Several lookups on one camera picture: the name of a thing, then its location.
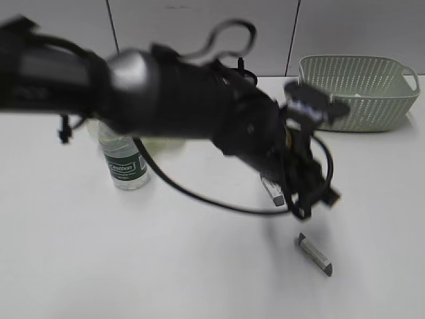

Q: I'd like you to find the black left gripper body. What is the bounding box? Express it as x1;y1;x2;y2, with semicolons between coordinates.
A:
268;80;350;220

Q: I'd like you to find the white grey eraser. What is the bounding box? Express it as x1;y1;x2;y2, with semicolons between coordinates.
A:
297;233;333;276
260;175;285;207

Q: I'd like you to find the clear water bottle green label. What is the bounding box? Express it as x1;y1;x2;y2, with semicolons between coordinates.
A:
97;122;149;191

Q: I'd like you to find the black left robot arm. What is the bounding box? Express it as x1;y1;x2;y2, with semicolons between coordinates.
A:
1;16;350;221

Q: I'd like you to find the black mesh pen holder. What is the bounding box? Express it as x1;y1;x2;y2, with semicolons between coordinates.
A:
243;70;258;86

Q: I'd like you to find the light green plastic basket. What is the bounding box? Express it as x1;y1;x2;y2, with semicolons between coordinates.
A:
298;54;420;133

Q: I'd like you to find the frosted green wavy plate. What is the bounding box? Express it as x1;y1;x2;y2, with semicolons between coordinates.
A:
84;119;187;157

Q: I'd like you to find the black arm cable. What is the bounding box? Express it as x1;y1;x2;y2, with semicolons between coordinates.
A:
56;20;334;217

